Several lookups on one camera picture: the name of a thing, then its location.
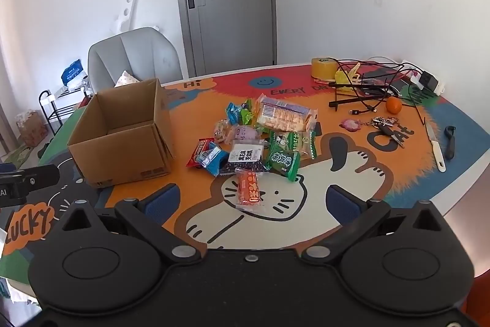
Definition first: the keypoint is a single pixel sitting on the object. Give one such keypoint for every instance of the black charger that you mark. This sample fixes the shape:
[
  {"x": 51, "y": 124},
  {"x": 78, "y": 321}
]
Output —
[{"x": 428, "y": 81}]

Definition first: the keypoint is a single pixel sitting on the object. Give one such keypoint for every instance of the bunch of keys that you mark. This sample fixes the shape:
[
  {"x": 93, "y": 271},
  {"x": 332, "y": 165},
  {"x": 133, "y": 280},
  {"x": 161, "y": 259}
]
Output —
[{"x": 386, "y": 127}]

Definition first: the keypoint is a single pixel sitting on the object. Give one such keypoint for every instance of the large clear cracker packet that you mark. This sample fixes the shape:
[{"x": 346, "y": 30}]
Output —
[{"x": 285, "y": 116}]

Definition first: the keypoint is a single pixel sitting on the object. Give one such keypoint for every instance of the blue snack packet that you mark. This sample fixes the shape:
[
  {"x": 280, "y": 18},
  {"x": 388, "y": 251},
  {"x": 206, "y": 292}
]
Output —
[{"x": 215, "y": 159}]

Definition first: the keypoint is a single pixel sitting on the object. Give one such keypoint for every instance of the grey chair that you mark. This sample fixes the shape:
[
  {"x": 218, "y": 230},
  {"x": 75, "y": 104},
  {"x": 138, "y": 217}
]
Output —
[{"x": 137, "y": 51}]

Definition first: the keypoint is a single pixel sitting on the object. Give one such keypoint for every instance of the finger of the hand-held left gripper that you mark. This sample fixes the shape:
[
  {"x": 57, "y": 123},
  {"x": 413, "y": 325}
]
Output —
[{"x": 40, "y": 175}]

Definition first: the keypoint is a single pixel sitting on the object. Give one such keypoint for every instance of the yellow clip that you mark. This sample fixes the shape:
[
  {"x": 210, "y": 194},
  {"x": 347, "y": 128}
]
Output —
[{"x": 342, "y": 78}]

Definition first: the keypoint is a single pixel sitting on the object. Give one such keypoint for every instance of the small printed cardboard box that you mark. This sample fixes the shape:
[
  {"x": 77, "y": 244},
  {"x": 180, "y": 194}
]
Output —
[{"x": 32, "y": 127}]

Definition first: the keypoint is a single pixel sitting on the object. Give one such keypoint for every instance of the dark green snack packet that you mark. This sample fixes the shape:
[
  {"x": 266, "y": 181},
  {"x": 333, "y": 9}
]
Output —
[{"x": 283, "y": 161}]

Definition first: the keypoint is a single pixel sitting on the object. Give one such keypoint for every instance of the purple bun packet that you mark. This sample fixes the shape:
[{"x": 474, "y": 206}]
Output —
[{"x": 248, "y": 133}]

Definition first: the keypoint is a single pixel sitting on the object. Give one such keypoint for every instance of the green floor rug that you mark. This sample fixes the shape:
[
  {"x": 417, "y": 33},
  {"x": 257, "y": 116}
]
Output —
[{"x": 19, "y": 155}]

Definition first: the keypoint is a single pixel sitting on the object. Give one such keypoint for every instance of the small blue candy packet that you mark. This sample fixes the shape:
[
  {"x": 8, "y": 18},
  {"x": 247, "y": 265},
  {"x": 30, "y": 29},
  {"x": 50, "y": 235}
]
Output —
[{"x": 234, "y": 112}]

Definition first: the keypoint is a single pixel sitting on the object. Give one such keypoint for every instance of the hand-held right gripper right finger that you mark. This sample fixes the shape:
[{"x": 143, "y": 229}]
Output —
[{"x": 342, "y": 206}]

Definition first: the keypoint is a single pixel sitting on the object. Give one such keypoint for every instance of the brown cardboard box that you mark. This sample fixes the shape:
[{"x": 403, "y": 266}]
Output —
[{"x": 126, "y": 154}]

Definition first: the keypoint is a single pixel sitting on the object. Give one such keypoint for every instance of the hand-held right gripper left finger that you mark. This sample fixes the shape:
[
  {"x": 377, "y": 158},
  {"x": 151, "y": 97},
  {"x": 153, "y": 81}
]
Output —
[{"x": 162, "y": 202}]

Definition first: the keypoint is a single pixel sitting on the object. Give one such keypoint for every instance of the black snack packet white label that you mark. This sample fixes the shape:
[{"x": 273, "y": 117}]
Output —
[{"x": 245, "y": 158}]

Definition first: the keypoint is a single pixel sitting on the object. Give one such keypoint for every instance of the blue plastic bag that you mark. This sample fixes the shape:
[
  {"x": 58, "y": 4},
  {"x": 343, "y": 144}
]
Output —
[{"x": 72, "y": 72}]

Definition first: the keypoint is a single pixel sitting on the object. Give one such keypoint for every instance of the green white cartoon packet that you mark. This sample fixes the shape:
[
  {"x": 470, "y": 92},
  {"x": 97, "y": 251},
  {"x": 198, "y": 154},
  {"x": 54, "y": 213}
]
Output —
[{"x": 293, "y": 141}]

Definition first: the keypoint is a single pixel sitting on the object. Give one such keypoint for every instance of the white power strip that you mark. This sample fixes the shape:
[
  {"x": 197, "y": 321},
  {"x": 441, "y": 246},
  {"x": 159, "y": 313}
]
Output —
[{"x": 440, "y": 87}]

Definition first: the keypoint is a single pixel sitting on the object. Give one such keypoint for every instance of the small bright green packet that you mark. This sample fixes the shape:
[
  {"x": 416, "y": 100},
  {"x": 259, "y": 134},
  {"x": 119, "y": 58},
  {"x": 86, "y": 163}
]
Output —
[{"x": 248, "y": 114}]

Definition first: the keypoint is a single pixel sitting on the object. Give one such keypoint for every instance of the grey door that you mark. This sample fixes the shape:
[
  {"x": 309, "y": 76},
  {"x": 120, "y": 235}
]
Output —
[{"x": 229, "y": 5}]

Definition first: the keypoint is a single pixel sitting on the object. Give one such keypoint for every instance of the white knife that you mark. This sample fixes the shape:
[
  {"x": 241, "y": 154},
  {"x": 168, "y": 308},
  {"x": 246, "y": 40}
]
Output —
[{"x": 436, "y": 147}]

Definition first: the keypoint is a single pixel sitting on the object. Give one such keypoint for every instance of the beige snack packet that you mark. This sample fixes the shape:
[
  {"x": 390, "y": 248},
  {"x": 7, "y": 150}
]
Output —
[{"x": 222, "y": 131}]

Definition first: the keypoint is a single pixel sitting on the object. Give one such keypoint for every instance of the orange tangerine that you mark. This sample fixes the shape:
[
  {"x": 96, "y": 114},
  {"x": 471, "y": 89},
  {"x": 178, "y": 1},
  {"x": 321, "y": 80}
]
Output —
[{"x": 393, "y": 105}]

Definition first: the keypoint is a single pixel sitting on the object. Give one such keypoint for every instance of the red snack packet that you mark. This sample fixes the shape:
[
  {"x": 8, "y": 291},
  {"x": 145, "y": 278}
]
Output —
[{"x": 198, "y": 152}]

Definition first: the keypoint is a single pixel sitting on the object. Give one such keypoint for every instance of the black shoe rack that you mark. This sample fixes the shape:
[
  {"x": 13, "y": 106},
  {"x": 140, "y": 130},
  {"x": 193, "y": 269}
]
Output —
[{"x": 57, "y": 108}]

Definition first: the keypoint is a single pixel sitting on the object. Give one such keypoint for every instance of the black peeler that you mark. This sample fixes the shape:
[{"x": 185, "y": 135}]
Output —
[{"x": 450, "y": 143}]

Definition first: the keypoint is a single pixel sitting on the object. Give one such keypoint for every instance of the colourful printed table mat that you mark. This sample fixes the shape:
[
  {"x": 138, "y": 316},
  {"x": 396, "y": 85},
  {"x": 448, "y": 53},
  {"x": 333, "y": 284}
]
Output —
[{"x": 344, "y": 173}]

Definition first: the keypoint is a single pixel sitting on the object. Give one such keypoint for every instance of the yellow tape roll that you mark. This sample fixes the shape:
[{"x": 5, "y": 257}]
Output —
[{"x": 323, "y": 69}]

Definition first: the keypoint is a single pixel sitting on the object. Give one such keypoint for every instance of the orange sausage packet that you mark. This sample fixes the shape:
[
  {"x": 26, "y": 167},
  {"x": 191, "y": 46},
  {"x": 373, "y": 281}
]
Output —
[{"x": 250, "y": 190}]

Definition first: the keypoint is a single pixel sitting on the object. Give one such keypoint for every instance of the white dotted pillow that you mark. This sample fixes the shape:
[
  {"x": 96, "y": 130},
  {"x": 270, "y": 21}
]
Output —
[{"x": 128, "y": 78}]

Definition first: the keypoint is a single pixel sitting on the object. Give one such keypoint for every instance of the white foam board with holes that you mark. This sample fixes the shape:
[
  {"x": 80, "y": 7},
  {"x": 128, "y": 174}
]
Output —
[{"x": 126, "y": 11}]

